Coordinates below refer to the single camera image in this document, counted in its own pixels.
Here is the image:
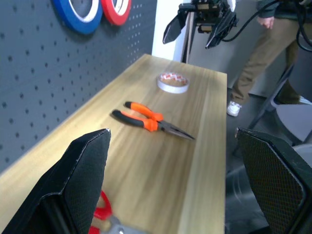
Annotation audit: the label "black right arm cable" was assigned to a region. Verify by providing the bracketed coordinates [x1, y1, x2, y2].
[220, 0, 312, 52]

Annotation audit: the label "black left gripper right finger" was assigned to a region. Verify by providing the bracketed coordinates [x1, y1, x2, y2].
[235, 127, 312, 234]

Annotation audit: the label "bystander in brown trousers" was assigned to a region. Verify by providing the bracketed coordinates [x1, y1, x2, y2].
[230, 0, 312, 105]

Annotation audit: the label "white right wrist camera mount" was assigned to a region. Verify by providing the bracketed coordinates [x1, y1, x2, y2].
[225, 0, 237, 13]

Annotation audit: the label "orange black needle-nose pliers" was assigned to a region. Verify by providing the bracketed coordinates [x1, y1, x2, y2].
[111, 101, 195, 141]

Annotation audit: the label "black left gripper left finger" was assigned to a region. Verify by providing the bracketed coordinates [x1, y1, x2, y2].
[0, 128, 112, 234]

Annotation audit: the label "blue tape roll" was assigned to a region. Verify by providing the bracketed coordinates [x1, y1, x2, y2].
[52, 0, 103, 35]

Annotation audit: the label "grey pegboard panel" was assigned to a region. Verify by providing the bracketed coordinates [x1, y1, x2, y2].
[0, 0, 156, 174]

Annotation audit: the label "dark metal frame bar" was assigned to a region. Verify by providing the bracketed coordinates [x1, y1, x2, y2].
[247, 63, 296, 130]

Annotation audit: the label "white tape roll red print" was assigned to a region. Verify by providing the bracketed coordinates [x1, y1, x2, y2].
[156, 71, 190, 94]

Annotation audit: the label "bystander bare hand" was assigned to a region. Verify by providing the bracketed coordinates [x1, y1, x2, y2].
[257, 16, 275, 30]

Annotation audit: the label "red handled scissors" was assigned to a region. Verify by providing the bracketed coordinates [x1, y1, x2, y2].
[89, 190, 149, 234]

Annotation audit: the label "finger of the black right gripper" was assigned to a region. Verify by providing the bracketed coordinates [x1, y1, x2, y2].
[205, 12, 239, 50]
[162, 14, 186, 45]

